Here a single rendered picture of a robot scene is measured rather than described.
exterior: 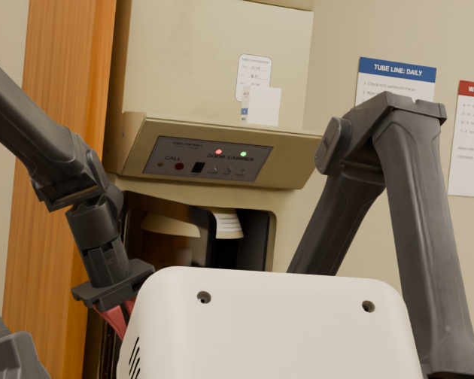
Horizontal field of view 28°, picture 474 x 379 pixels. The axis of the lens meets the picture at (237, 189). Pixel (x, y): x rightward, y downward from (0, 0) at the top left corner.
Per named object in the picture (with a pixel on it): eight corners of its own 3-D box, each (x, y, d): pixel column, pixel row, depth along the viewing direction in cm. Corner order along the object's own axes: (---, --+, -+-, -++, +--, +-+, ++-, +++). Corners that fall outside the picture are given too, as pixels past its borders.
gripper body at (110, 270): (74, 301, 126) (55, 252, 124) (140, 269, 131) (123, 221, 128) (90, 312, 121) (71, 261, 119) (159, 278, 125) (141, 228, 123)
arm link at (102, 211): (58, 212, 119) (100, 200, 119) (68, 195, 126) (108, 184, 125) (76, 261, 121) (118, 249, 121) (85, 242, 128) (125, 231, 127)
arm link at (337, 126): (344, 131, 107) (426, 149, 111) (332, 107, 112) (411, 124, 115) (226, 395, 129) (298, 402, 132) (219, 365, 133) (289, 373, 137)
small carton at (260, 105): (239, 122, 152) (243, 86, 152) (269, 126, 154) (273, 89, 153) (246, 123, 148) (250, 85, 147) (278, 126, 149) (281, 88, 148)
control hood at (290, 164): (114, 174, 148) (120, 110, 147) (297, 189, 161) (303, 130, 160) (137, 180, 137) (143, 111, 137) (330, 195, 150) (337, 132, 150)
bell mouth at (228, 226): (129, 222, 169) (132, 192, 169) (220, 228, 176) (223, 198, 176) (162, 235, 153) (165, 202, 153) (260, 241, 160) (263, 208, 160)
